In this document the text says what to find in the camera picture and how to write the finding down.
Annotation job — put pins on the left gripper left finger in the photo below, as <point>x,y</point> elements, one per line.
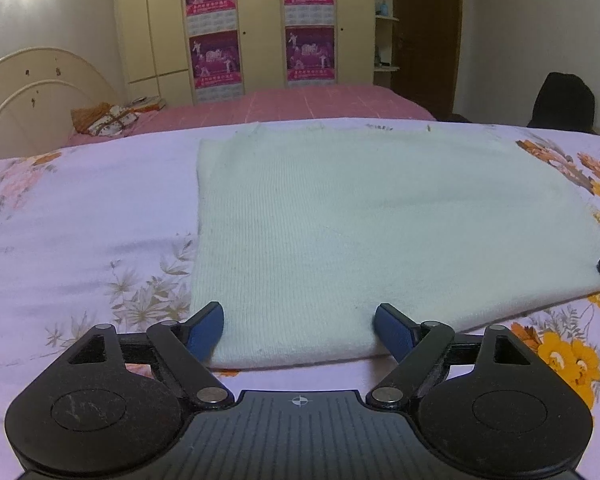
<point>181,349</point>

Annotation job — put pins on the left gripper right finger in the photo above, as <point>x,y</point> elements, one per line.
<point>419,351</point>

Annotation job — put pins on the pale green knit sweater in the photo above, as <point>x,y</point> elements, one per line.
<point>304,233</point>

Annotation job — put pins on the black chair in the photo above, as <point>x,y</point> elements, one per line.
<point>565,103</point>

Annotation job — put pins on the pink checked bed cover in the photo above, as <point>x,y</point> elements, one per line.
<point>278,105</point>

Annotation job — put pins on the lower left pink poster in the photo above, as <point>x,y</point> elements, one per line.
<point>215,62</point>

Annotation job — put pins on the cream wooden headboard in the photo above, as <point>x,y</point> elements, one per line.
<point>39,87</point>

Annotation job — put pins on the lower right pink poster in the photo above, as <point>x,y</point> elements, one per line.
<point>310,55</point>

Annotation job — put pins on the dark brown door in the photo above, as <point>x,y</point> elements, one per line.
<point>426,49</point>

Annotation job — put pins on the corner shelf unit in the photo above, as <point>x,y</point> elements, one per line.
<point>385,20</point>

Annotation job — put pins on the cream wardrobe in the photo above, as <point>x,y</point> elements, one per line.
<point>154,46</point>

